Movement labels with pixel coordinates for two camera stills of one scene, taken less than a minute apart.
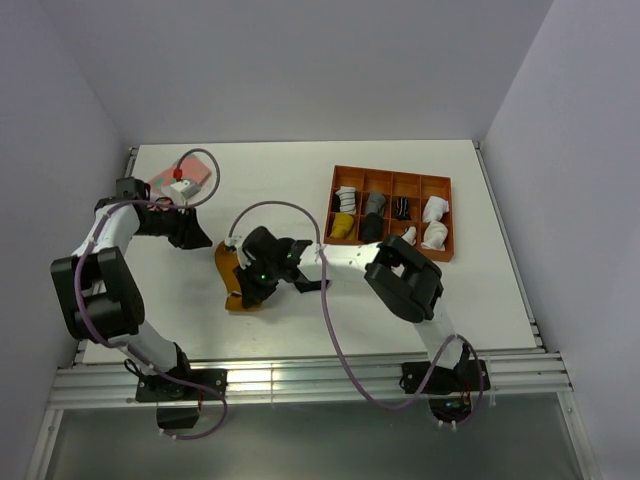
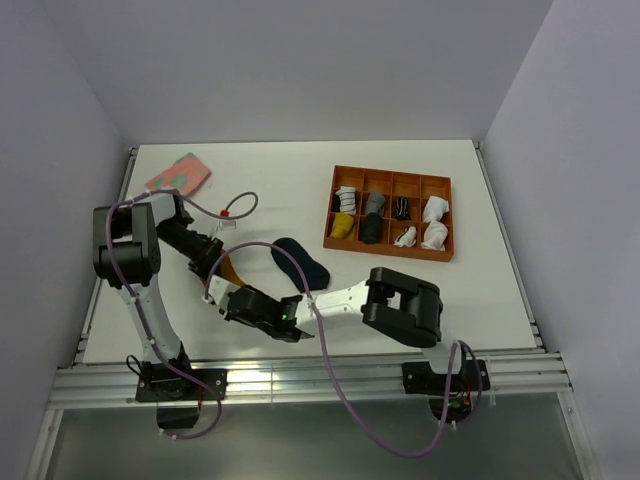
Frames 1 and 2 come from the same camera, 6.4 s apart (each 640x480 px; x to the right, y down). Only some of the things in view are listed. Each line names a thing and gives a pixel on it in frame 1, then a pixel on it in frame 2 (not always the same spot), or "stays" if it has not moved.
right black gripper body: (260, 279) → (228, 316)
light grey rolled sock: (375, 203) stays
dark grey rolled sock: (372, 227) stays
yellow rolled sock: (343, 226) stays
